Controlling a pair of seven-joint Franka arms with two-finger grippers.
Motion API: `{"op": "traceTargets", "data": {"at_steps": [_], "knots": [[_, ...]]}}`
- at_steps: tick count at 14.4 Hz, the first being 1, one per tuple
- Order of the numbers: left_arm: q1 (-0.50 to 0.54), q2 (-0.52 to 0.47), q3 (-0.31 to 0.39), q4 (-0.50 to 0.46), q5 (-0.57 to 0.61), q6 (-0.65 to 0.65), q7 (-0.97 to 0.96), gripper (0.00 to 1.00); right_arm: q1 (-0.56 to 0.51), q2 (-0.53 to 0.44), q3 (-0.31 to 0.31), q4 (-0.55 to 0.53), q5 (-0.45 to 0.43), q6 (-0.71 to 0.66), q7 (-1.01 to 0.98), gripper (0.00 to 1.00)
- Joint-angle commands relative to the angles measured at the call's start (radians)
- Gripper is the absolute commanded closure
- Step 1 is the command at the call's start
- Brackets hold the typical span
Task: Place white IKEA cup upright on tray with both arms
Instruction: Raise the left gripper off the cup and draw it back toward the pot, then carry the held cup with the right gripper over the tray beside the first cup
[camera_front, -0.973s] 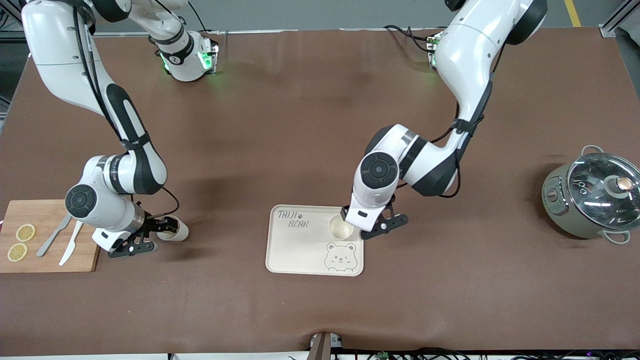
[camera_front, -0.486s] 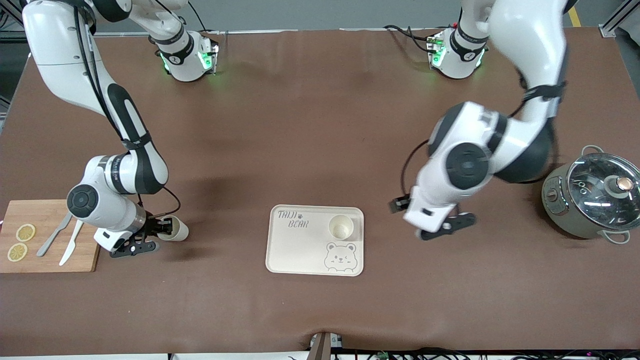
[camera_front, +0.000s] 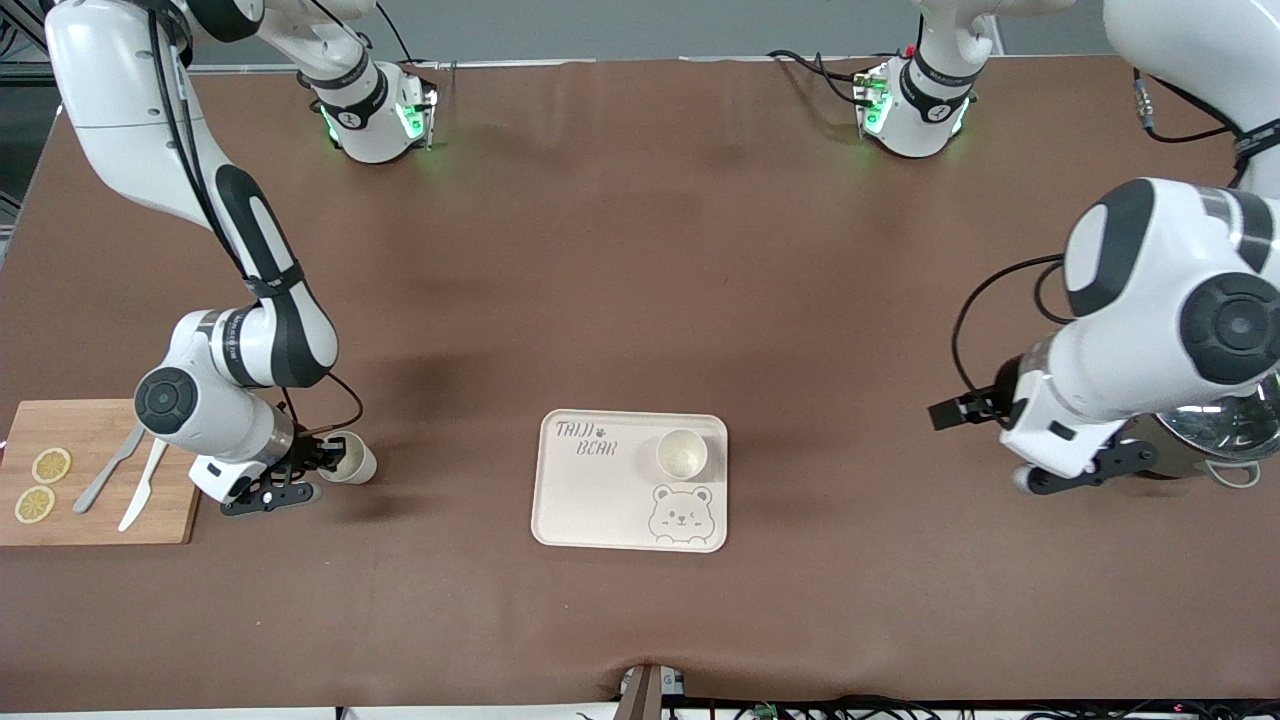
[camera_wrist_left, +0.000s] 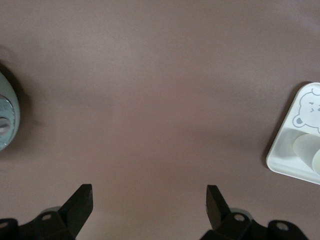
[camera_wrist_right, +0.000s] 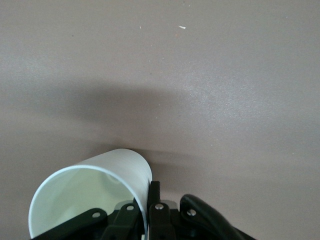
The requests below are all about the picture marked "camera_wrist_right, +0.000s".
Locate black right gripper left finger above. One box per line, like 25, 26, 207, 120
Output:
29, 200, 145, 240

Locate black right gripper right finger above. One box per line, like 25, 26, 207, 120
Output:
146, 181, 254, 240

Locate white plastic cup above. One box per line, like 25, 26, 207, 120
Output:
26, 148, 154, 238

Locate brown table cover mat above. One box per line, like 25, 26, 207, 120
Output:
0, 0, 320, 240

